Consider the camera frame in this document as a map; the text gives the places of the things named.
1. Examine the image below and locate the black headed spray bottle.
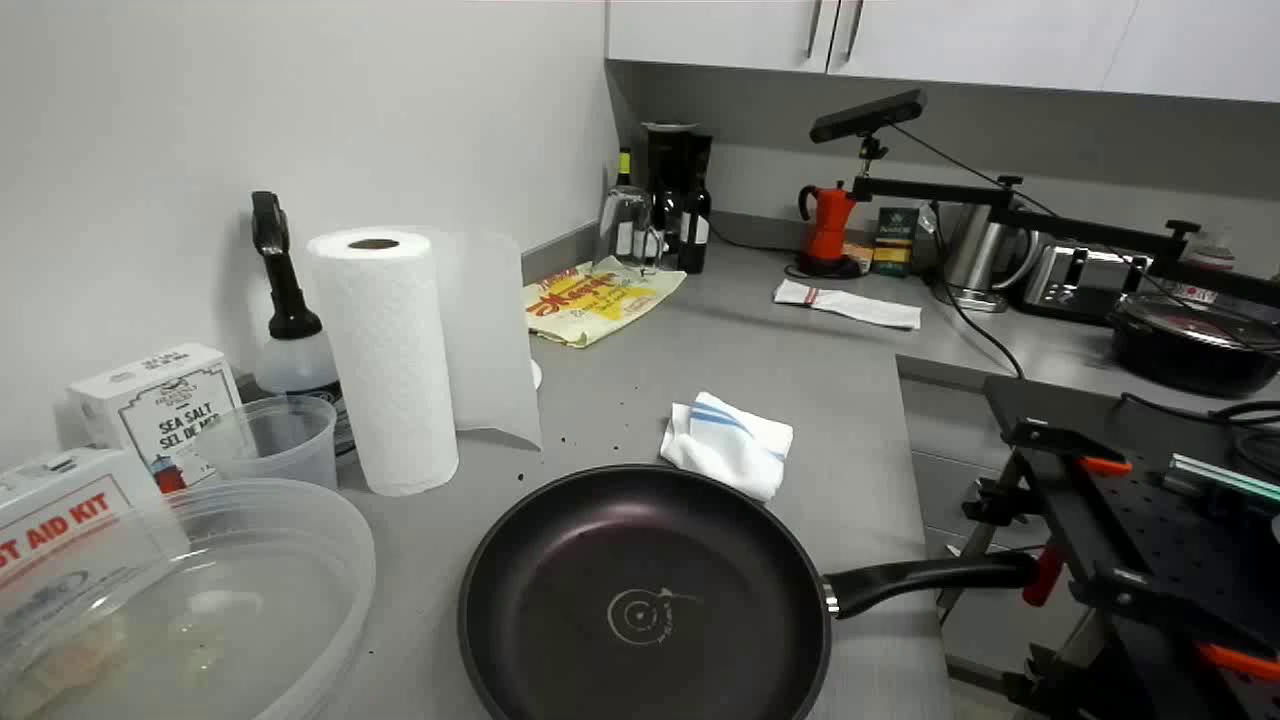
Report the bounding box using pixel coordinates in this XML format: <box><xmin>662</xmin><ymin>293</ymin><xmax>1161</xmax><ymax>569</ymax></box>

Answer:
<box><xmin>249</xmin><ymin>189</ymin><xmax>344</xmax><ymax>400</ymax></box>

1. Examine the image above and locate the red kettle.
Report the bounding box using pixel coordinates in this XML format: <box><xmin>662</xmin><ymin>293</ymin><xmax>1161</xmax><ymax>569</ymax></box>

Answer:
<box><xmin>798</xmin><ymin>179</ymin><xmax>865</xmax><ymax>279</ymax></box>

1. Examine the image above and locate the black stereo camera bar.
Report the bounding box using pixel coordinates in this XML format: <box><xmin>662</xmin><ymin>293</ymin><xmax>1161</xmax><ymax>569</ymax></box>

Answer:
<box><xmin>808</xmin><ymin>85</ymin><xmax>927</xmax><ymax>149</ymax></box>

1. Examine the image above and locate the wide white cabinet door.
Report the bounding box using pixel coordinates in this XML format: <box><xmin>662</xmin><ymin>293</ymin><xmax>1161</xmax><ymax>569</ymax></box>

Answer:
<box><xmin>835</xmin><ymin>0</ymin><xmax>1280</xmax><ymax>109</ymax></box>

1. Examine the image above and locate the white first aid kit box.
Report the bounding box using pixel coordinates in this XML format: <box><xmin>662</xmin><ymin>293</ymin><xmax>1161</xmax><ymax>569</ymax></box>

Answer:
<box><xmin>0</xmin><ymin>446</ymin><xmax>194</xmax><ymax>644</ymax></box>

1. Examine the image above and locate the small clear plastic container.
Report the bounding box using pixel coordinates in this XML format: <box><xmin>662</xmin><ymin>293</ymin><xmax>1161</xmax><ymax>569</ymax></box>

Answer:
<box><xmin>218</xmin><ymin>393</ymin><xmax>344</xmax><ymax>493</ymax></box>

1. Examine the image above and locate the black articulated camera mount arm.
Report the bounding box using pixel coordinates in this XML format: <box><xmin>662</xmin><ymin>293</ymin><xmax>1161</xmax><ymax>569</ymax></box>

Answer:
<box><xmin>851</xmin><ymin>132</ymin><xmax>1280</xmax><ymax>305</ymax></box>

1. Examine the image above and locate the silver kettle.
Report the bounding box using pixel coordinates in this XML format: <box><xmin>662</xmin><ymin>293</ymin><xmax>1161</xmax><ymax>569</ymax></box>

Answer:
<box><xmin>945</xmin><ymin>204</ymin><xmax>1044</xmax><ymax>305</ymax></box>

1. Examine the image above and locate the red clamp handle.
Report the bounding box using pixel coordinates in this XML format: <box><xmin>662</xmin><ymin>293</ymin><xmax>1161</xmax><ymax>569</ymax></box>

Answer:
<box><xmin>1022</xmin><ymin>541</ymin><xmax>1074</xmax><ymax>612</ymax></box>

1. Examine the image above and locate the black camera cable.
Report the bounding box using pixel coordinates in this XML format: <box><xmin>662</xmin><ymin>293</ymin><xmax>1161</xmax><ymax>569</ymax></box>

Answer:
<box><xmin>927</xmin><ymin>265</ymin><xmax>1032</xmax><ymax>390</ymax></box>

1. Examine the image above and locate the black nonstick frying pan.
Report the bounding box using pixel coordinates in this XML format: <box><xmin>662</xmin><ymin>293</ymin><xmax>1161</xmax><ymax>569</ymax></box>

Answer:
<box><xmin>456</xmin><ymin>459</ymin><xmax>1057</xmax><ymax>720</ymax></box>

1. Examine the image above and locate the green yellow box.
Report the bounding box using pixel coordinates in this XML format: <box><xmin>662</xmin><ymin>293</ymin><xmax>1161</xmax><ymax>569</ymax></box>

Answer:
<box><xmin>872</xmin><ymin>204</ymin><xmax>937</xmax><ymax>275</ymax></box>

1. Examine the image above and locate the teal lit strip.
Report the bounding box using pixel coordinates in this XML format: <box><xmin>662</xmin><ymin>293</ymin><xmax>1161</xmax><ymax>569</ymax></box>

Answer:
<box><xmin>1169</xmin><ymin>449</ymin><xmax>1280</xmax><ymax>507</ymax></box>

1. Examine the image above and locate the white paper towel roll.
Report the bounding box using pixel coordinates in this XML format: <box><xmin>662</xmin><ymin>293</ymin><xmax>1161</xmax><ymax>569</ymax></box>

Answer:
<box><xmin>303</xmin><ymin>223</ymin><xmax>548</xmax><ymax>501</ymax></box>

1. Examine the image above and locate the orange clamp handle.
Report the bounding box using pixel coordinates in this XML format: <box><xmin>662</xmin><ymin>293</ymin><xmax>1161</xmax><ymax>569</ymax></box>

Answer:
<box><xmin>1193</xmin><ymin>639</ymin><xmax>1280</xmax><ymax>690</ymax></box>
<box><xmin>1077</xmin><ymin>454</ymin><xmax>1139</xmax><ymax>485</ymax></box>

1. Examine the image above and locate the narrow white cabinet door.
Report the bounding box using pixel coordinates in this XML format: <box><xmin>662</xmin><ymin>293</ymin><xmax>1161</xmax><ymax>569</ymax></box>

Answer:
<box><xmin>603</xmin><ymin>0</ymin><xmax>842</xmax><ymax>76</ymax></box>

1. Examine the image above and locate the white salt box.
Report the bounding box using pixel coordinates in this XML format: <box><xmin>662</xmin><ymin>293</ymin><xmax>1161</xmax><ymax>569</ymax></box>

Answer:
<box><xmin>66</xmin><ymin>342</ymin><xmax>259</xmax><ymax>501</ymax></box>

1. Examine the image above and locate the silver toaster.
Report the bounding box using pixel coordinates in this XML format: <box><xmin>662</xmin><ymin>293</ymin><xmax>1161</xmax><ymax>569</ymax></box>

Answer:
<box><xmin>1025</xmin><ymin>238</ymin><xmax>1155</xmax><ymax>326</ymax></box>

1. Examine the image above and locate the large clear plastic bowl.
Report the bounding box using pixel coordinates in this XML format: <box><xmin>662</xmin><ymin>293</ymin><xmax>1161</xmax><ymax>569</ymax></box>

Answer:
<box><xmin>0</xmin><ymin>477</ymin><xmax>382</xmax><ymax>720</ymax></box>

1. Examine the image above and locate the small yellow capped bottle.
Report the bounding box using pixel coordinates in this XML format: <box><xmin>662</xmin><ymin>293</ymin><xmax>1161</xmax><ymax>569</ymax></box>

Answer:
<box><xmin>613</xmin><ymin>149</ymin><xmax>640</xmax><ymax>223</ymax></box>

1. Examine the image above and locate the plain white folded cloth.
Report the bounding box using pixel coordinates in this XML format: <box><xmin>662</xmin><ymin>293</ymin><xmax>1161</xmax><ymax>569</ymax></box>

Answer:
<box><xmin>771</xmin><ymin>275</ymin><xmax>927</xmax><ymax>337</ymax></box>

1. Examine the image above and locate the black perforated workbench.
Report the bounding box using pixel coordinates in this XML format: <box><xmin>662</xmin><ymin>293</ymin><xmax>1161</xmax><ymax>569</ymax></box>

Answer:
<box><xmin>937</xmin><ymin>376</ymin><xmax>1280</xmax><ymax>720</ymax></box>

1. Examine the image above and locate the black round pot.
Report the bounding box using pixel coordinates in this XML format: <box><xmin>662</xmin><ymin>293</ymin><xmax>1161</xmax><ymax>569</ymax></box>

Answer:
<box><xmin>1112</xmin><ymin>286</ymin><xmax>1280</xmax><ymax>400</ymax></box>

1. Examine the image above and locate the white blue striped kitchen cloth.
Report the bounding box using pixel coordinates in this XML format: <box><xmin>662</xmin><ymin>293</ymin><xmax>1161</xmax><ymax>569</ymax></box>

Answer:
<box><xmin>658</xmin><ymin>390</ymin><xmax>800</xmax><ymax>507</ymax></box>

